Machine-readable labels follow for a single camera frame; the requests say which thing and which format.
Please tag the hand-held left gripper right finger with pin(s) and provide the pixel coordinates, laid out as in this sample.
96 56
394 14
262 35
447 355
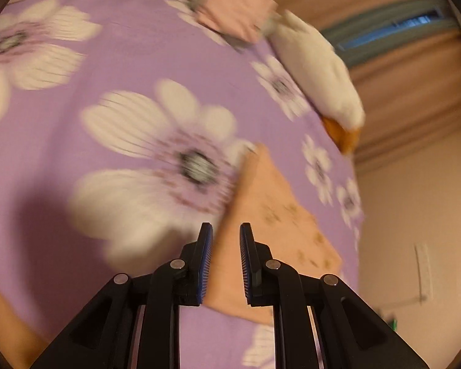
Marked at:
247 265

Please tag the white duck plush toy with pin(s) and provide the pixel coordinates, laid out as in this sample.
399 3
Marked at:
319 73

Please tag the pink folded garment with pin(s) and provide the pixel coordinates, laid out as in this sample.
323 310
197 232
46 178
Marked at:
234 11

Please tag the grey folded garment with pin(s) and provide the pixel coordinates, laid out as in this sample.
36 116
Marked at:
271 25

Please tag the window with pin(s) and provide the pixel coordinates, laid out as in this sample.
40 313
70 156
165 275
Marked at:
418 22

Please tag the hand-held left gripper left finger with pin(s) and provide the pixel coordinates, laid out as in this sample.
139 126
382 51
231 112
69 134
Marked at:
205 261

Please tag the orange plush cloth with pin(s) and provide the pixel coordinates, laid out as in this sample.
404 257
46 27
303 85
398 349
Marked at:
344 136

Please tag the orange printed shirt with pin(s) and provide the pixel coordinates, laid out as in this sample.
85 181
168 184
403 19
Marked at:
276 215

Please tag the purple floral bed sheet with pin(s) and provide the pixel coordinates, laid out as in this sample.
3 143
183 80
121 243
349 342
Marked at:
119 57

